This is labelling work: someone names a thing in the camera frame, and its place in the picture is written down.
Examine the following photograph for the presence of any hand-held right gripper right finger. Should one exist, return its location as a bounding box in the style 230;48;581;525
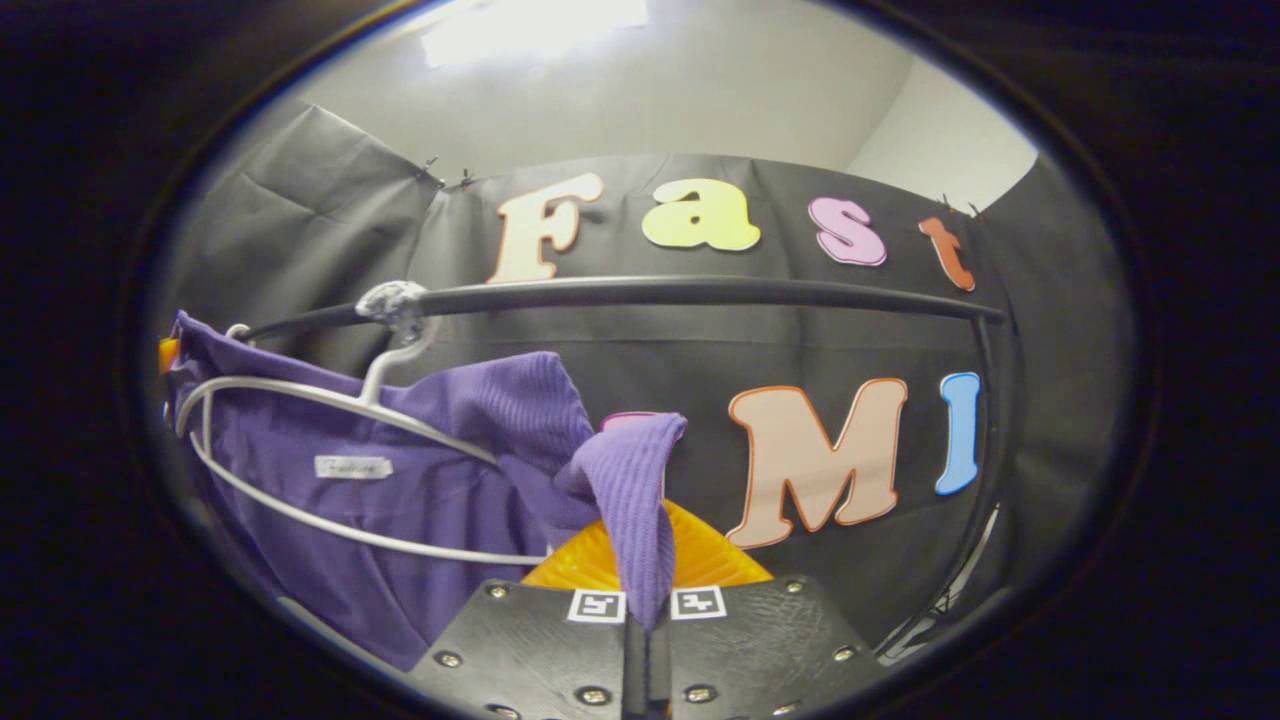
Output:
640;498;883;720

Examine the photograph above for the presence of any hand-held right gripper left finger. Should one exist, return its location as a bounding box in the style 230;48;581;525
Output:
405;498;646;720

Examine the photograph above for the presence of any purple corduroy jacket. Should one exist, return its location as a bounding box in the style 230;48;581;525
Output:
165;310;691;673

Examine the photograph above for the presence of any white hanger with hook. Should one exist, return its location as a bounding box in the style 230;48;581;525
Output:
175;281;553;567

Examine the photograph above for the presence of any black metal clothes rack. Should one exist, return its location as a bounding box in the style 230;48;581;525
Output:
238;275;1013;651

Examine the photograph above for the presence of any backdrop stand tripod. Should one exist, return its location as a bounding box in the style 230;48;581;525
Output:
878;500;1003;663

